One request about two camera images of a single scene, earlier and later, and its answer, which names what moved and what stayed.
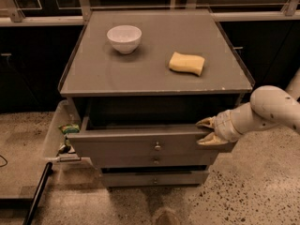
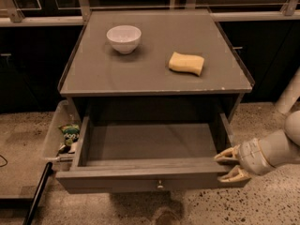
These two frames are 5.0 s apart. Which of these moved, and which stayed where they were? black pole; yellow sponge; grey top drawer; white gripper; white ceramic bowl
Moved: grey top drawer; white gripper
Stayed: white ceramic bowl; black pole; yellow sponge
